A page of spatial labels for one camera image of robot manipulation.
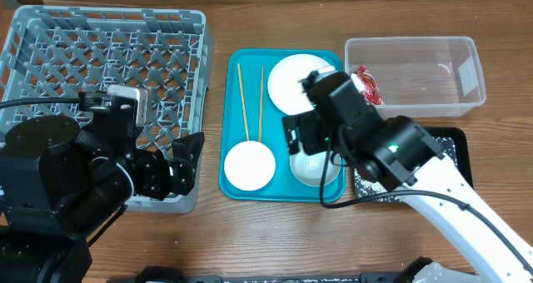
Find grey metal bowl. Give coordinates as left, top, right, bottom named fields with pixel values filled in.
left=290, top=151, right=341, bottom=187

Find wooden chopstick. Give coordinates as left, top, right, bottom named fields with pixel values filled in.
left=237, top=63, right=250, bottom=141
left=258, top=64, right=264, bottom=143

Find white napkin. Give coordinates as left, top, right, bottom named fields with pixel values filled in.
left=351, top=73, right=366, bottom=93

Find red snack wrapper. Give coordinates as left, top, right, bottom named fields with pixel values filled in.
left=354, top=65, right=384, bottom=105

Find white rice grains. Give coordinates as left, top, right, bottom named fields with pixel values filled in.
left=354, top=137, right=460, bottom=197

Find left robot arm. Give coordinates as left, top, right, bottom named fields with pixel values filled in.
left=1, top=116, right=205, bottom=282

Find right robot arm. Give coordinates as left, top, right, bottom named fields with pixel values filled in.
left=282, top=67, right=532, bottom=282

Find large white round plate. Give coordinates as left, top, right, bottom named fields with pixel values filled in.
left=267, top=54, right=333, bottom=115

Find teal serving tray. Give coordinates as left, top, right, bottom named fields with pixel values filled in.
left=219, top=48, right=346, bottom=202

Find clear plastic bin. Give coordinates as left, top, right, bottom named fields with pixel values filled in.
left=344, top=37, right=486, bottom=118

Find black rectangular tray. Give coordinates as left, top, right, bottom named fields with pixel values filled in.
left=351, top=126, right=476, bottom=206

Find grey plastic dish rack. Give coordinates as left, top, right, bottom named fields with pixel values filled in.
left=0, top=4, right=215, bottom=214

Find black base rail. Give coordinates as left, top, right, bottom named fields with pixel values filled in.
left=106, top=256, right=478, bottom=283

